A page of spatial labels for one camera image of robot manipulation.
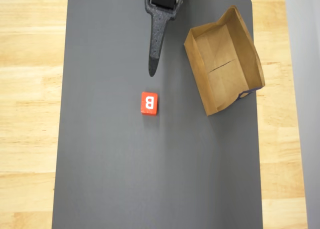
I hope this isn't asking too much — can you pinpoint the red letter B block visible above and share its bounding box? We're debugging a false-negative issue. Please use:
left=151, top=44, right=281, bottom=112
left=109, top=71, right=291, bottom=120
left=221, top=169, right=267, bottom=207
left=139, top=91, right=160, bottom=116

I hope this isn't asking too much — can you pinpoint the dark gray rubber mat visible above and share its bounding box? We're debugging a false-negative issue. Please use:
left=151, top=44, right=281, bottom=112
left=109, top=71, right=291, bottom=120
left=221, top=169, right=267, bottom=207
left=51, top=0, right=264, bottom=229

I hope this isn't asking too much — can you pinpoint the brown paper box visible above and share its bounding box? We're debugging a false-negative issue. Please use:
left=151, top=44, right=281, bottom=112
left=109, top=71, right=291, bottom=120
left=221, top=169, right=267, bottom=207
left=183, top=5, right=266, bottom=117

